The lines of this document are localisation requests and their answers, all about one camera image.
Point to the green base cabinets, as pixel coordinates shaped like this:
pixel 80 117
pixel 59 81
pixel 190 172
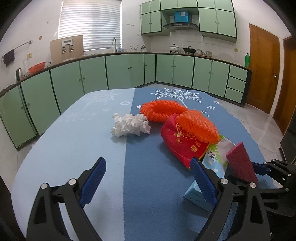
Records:
pixel 92 76

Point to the orange foam fruit net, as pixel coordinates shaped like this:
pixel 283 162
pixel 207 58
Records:
pixel 198 126
pixel 161 110

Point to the white window blinds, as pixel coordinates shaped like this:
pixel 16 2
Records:
pixel 90 23

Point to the wooden board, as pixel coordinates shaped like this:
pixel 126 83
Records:
pixel 78 49

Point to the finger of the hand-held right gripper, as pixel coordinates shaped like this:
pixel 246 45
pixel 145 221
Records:
pixel 260 168
pixel 272 191

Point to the wall outlet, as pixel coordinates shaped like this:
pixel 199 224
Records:
pixel 29 55

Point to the black cabinet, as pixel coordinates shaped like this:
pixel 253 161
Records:
pixel 288 141

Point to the small metal kettle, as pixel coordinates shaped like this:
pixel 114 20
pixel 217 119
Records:
pixel 143 48

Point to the plain wooden door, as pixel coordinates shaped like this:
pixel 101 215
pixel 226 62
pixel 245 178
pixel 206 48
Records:
pixel 285 88

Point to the metal faucet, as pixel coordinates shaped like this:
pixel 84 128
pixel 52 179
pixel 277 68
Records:
pixel 114 44

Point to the dark red scouring pad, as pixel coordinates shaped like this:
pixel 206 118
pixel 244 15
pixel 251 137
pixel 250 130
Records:
pixel 240 162

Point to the green bottle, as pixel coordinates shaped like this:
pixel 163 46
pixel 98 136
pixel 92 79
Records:
pixel 247 60

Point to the steel electric kettle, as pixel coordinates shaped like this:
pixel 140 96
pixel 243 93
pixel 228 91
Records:
pixel 19 74

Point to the glass jar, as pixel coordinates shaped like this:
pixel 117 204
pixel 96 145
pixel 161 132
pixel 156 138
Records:
pixel 209 53

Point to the white cooking pot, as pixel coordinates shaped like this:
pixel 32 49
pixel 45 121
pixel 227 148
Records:
pixel 174 48

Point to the metal towel bar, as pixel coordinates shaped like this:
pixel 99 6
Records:
pixel 22 45

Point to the black wok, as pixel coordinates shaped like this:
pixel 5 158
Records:
pixel 189 49

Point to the dark hanging towel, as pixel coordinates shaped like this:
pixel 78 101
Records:
pixel 9 58

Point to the red printed bag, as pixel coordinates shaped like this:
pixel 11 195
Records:
pixel 182 143

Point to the red basin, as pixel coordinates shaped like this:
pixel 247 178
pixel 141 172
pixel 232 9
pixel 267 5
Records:
pixel 37 68

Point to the light blue printed pouch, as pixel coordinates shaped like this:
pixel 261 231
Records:
pixel 215 157

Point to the black range hood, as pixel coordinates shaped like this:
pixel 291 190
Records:
pixel 181 26

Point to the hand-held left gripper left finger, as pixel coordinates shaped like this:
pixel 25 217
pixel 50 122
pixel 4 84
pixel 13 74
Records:
pixel 93 183

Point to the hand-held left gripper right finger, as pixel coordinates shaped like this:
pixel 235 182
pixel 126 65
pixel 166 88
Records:
pixel 203 183

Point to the small crumpled white tissue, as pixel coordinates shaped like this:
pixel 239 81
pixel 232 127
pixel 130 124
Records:
pixel 130 125

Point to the green wall cabinets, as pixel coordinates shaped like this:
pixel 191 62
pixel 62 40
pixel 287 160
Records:
pixel 217 20

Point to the white device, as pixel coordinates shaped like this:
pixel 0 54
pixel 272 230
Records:
pixel 67 44

